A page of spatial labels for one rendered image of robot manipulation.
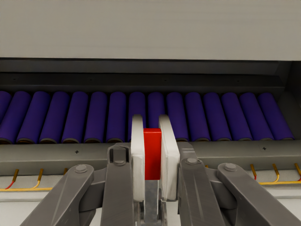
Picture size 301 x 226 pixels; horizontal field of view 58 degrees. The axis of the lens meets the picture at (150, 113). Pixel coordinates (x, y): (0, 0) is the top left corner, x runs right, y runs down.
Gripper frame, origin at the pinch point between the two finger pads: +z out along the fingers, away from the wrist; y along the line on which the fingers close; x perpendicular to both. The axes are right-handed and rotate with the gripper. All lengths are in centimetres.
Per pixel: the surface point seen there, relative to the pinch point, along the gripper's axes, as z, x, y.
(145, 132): -0.2, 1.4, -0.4
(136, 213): 2.1, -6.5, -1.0
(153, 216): 0.0, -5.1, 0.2
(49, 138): 7.0, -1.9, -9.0
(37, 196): 3.1, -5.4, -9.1
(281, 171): 5.8, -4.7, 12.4
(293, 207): 2.7, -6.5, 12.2
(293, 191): 3.4, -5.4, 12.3
